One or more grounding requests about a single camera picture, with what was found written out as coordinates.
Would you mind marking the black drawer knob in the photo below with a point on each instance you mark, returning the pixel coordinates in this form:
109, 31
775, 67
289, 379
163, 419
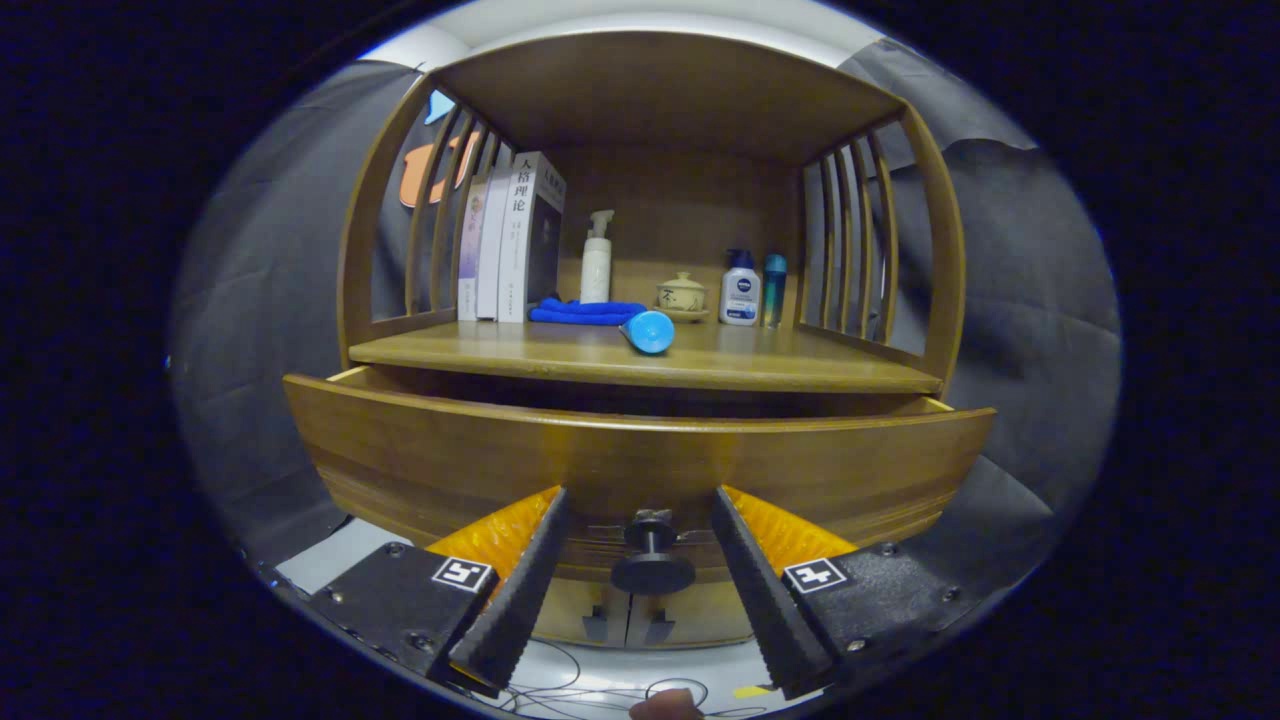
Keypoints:
652, 572

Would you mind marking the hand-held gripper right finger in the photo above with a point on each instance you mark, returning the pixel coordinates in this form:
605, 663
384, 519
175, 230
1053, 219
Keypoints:
765, 600

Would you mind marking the wooden cabinet door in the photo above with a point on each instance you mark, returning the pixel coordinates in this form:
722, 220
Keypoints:
565, 615
710, 620

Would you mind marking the wooden drawer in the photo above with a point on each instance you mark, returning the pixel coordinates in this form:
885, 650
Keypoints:
650, 460

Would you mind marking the wooden cabinet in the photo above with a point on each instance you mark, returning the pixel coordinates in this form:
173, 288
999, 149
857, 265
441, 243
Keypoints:
680, 200

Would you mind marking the white book with dark cover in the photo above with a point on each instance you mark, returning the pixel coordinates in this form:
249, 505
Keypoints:
530, 240

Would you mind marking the blue white cosmetic tube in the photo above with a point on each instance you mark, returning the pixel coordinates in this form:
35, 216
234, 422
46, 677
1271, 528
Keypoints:
650, 332

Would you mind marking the white lotion bottle blue cap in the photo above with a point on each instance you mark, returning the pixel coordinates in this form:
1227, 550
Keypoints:
740, 295

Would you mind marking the beige lidded teacup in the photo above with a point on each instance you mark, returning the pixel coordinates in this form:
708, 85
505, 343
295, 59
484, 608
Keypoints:
682, 295

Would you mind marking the slim teal bottle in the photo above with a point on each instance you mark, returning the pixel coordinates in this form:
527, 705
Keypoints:
775, 290

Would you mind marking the white pump bottle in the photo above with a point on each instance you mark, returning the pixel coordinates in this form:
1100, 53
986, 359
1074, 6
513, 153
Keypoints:
596, 265

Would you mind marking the blue folded cloth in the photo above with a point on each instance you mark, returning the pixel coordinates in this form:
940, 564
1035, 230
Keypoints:
580, 311

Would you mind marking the thin white book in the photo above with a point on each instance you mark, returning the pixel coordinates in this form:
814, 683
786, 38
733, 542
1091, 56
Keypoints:
492, 250

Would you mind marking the wooden countertop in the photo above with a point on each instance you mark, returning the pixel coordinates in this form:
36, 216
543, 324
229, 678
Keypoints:
780, 360

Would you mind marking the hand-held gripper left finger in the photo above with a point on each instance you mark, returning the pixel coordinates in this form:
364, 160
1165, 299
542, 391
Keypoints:
520, 600

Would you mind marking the pale purple book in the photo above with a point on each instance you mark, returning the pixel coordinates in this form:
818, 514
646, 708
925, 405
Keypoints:
468, 260

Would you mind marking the yellow tape piece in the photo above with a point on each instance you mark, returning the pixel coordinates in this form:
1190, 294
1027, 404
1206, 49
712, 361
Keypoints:
752, 691

